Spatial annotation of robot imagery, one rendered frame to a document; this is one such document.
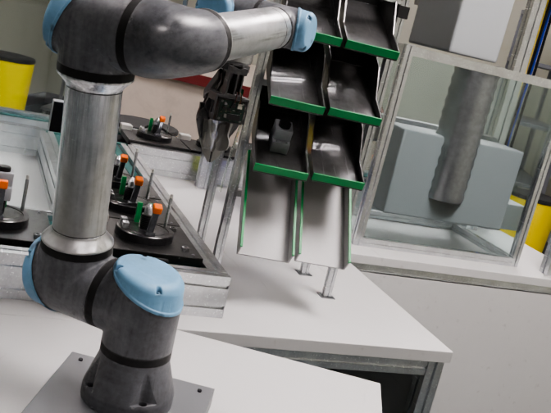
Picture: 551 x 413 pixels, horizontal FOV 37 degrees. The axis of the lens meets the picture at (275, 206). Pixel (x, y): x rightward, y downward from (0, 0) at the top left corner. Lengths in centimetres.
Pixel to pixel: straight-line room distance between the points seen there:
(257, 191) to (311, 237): 17
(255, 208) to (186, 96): 435
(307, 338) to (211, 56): 88
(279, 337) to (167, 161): 143
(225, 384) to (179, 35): 71
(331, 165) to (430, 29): 110
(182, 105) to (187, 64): 516
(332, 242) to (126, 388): 88
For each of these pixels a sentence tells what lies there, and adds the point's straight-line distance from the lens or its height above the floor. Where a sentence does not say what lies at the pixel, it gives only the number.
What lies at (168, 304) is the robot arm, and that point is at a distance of 130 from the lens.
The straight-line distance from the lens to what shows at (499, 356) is 320.
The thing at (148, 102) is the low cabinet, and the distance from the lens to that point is 641.
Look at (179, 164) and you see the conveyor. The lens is 318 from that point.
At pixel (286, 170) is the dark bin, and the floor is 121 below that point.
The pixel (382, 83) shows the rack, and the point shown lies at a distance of 211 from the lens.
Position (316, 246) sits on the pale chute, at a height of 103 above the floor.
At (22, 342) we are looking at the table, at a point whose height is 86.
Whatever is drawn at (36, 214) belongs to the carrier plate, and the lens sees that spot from 202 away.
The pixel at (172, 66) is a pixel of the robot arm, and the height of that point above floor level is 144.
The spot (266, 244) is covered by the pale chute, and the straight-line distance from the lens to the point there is 198.
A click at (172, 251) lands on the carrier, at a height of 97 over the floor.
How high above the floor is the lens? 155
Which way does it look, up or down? 13 degrees down
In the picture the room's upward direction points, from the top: 14 degrees clockwise
